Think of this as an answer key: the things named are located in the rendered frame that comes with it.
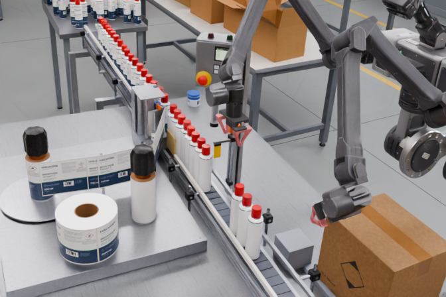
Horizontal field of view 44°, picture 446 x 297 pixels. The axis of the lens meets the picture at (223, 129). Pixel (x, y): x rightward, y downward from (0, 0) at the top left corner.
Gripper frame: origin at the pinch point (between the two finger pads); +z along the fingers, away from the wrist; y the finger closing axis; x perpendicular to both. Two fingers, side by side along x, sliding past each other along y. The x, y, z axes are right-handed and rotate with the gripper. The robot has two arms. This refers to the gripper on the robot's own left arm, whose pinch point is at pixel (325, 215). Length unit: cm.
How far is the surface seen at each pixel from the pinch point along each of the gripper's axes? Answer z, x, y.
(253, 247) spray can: 30.5, -0.3, 10.7
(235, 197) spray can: 31.4, -18.4, 9.7
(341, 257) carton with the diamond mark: 10.9, 13.0, -6.4
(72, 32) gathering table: 189, -185, 0
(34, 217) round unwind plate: 67, -39, 70
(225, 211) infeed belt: 52, -18, 5
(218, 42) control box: 21, -72, -2
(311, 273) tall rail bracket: 15.0, 14.0, 3.3
